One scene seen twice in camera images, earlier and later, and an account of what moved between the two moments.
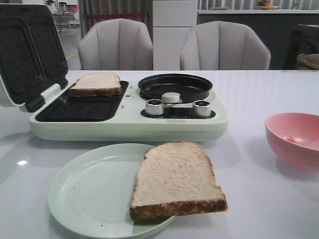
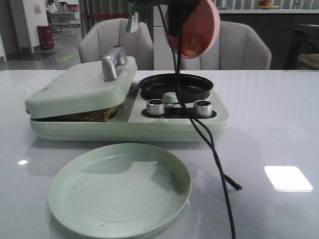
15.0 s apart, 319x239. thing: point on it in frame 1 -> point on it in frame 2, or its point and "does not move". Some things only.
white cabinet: [172, 20] does not move
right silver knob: [202, 108] does not move
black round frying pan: [191, 87] does not move
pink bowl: [294, 138] -> [203, 31]
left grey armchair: [116, 44] does not move
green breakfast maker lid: [32, 58] -> [82, 87]
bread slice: [175, 178] -> [102, 115]
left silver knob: [154, 107] does not move
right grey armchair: [224, 46] does not move
